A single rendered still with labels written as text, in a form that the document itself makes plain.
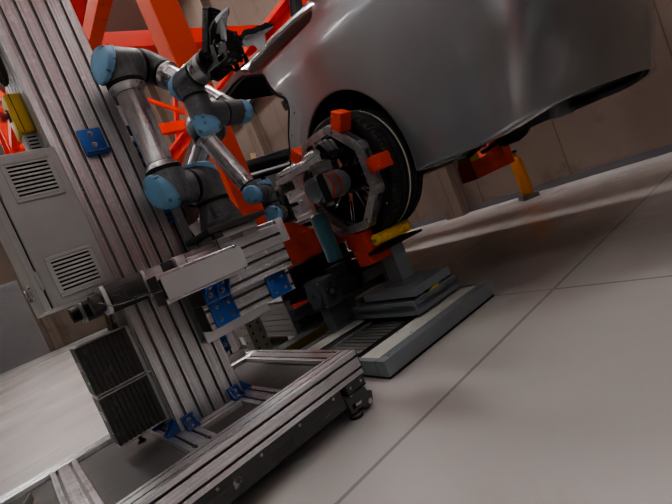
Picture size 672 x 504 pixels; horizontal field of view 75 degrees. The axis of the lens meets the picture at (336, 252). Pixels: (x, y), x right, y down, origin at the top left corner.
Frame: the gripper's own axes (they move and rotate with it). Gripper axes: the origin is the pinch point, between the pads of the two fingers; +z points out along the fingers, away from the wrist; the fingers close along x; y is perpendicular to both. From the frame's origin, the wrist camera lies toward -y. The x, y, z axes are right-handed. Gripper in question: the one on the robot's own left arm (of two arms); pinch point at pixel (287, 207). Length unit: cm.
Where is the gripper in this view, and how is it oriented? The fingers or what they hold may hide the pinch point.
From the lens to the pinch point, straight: 226.4
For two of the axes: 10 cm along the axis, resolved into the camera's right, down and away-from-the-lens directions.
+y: 3.8, 9.2, 0.8
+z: 1.1, -1.3, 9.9
